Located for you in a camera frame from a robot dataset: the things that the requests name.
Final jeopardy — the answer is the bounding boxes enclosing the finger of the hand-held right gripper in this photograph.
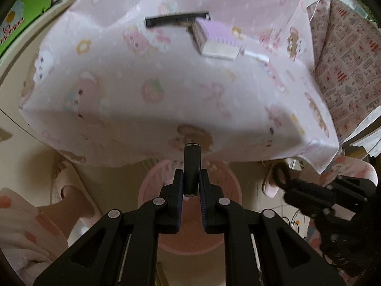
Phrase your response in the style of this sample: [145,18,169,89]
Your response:
[286,178,331,195]
[283,189,328,215]

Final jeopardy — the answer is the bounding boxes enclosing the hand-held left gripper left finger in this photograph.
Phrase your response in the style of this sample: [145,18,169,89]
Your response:
[33,168,183,286]

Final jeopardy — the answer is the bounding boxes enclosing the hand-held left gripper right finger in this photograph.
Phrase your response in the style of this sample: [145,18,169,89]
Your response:
[199,168,346,286]

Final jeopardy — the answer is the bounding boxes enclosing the pink perforated plastic basket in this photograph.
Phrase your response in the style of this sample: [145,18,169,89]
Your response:
[137,158,243,255]

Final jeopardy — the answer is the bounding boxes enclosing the white plastic wrapper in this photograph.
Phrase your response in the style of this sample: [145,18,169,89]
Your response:
[241,48,270,64]

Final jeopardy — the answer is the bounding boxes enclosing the purple checked tissue pack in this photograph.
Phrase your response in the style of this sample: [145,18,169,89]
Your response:
[191,17,243,62]

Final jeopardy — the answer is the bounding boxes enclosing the black wrapper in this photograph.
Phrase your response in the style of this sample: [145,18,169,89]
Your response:
[145,11,210,29]

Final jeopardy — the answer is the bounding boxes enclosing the pink slipper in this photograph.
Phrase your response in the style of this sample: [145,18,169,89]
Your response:
[261,162,286,199]
[53,159,99,233]

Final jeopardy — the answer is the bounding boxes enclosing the loose white paper sheets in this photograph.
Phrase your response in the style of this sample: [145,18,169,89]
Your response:
[342,107,381,158]

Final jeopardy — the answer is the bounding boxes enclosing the pink cartoon printed cloth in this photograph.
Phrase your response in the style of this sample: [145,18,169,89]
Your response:
[18,0,340,175]

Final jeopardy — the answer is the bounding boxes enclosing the red patterned printed cloth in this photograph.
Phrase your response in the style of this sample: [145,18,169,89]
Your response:
[306,0,381,143]

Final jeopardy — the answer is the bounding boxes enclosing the person's pink fleece clothing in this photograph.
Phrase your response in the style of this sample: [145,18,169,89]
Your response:
[0,187,70,286]

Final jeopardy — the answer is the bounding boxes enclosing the green plastic storage box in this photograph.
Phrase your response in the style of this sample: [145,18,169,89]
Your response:
[0,0,52,63]

